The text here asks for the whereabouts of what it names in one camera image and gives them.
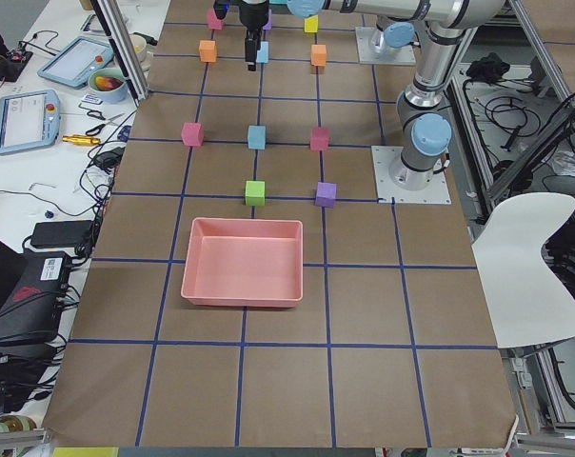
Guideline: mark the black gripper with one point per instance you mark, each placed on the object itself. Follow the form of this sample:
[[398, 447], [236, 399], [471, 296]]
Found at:
[[252, 16]]

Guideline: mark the light blue foam block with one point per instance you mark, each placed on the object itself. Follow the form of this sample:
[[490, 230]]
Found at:
[[262, 56], [257, 137]]

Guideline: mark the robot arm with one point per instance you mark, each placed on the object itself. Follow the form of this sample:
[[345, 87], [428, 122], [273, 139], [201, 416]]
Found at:
[[390, 35], [448, 27]]

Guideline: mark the purple foam block right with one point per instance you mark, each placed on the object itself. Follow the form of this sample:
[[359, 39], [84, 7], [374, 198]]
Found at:
[[268, 24]]

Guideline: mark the purple foam block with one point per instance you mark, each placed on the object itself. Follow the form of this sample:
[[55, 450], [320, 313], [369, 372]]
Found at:
[[268, 24], [326, 194]]

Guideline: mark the pink foam block right outer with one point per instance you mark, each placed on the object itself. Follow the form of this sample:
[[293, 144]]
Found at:
[[213, 22]]

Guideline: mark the pink foam block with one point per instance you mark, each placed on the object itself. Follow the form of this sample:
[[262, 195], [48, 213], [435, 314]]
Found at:
[[192, 134], [213, 22], [319, 139]]

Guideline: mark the orange foam block outer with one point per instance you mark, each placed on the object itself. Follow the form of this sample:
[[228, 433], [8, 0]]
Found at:
[[208, 51]]

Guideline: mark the yellow foam block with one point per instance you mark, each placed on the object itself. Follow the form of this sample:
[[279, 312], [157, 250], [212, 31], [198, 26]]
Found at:
[[311, 24]]

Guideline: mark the orange foam block near base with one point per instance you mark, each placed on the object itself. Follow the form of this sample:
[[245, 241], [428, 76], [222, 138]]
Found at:
[[318, 55]]

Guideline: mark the pink foam block left outer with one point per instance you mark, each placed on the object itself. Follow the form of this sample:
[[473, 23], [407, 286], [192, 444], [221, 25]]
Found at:
[[192, 134]]

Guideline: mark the cream bowl with lemon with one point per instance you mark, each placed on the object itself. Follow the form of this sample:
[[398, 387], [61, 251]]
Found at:
[[143, 54]]

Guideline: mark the pink foam block left inner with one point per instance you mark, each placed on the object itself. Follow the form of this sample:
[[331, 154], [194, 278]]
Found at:
[[319, 139]]

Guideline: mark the blue bowl with fruit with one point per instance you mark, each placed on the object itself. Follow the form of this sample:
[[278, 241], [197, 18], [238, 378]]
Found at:
[[109, 85]]

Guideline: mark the green foam block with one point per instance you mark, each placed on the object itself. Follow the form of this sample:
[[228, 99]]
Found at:
[[255, 193]]

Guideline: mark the purple foam block left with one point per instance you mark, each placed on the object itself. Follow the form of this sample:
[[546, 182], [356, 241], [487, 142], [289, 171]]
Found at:
[[326, 194]]

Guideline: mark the black scissors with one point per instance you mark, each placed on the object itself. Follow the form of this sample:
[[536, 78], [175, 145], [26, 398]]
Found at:
[[96, 130]]

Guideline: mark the teach pendant far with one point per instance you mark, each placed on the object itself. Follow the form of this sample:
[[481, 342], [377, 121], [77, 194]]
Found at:
[[73, 65]]

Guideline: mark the teach pendant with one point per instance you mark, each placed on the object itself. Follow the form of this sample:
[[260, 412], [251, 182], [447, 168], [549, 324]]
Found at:
[[73, 65], [29, 121]]

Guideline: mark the pink plastic tray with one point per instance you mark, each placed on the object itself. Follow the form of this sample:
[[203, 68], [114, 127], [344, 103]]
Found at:
[[234, 262]]

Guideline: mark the teach pendant near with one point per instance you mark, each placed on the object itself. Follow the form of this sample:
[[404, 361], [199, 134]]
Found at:
[[29, 121]]

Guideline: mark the black power adapter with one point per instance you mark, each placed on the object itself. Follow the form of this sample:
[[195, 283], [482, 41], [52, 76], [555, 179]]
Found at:
[[64, 234]]

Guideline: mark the black laptop bag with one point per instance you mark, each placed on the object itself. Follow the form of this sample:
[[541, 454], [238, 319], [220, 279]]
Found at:
[[31, 314]]

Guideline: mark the white chair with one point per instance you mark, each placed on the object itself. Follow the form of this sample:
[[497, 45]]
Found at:
[[527, 303]]

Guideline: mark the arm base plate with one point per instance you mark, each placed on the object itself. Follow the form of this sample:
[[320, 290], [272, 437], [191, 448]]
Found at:
[[397, 184], [403, 57]]

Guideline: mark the aluminium frame post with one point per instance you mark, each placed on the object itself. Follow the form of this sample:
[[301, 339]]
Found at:
[[115, 29]]

